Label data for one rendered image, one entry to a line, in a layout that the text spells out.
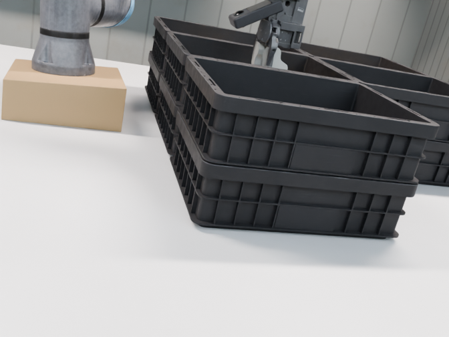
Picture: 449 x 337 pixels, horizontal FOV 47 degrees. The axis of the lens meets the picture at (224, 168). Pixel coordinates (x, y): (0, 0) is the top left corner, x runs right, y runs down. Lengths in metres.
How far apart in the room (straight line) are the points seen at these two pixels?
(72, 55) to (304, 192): 0.68
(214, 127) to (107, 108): 0.47
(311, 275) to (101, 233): 0.32
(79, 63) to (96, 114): 0.14
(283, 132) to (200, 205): 0.18
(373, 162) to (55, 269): 0.54
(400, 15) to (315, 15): 0.64
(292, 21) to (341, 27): 2.54
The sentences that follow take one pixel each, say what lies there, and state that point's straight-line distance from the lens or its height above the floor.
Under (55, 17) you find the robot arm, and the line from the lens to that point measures 1.30.
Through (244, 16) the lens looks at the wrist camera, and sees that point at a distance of 1.15.
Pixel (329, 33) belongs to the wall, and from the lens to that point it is 3.70.
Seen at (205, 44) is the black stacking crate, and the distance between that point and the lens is 1.35.
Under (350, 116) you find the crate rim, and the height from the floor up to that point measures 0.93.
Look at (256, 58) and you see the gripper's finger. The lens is 1.23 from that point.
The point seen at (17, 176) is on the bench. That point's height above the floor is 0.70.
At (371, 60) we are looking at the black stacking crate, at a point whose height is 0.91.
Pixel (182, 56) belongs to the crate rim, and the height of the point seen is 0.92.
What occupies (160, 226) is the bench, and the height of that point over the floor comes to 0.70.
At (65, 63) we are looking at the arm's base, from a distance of 1.29.
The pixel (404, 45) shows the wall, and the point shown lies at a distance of 4.01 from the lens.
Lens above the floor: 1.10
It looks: 21 degrees down
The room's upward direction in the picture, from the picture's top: 12 degrees clockwise
